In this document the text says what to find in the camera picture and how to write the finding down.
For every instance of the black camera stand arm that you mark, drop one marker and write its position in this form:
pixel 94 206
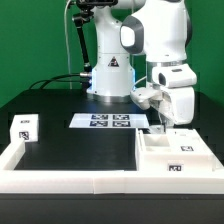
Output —
pixel 85 16

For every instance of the white door panel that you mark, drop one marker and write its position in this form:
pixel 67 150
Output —
pixel 156 129
pixel 187 141

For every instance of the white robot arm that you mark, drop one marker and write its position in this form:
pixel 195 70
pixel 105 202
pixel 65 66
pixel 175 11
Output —
pixel 143 59

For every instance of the white fiducial marker sheet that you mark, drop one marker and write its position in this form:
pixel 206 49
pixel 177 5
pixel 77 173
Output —
pixel 99 120

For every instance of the white cabinet body box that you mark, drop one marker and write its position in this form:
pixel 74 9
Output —
pixel 153 154

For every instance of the small white cabinet top block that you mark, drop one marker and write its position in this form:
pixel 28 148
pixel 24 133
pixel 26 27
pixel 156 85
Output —
pixel 25 126

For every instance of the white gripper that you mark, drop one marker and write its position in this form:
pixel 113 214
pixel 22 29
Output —
pixel 173 84

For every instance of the white U-shaped fence frame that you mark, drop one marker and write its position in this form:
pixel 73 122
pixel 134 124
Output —
pixel 100 182

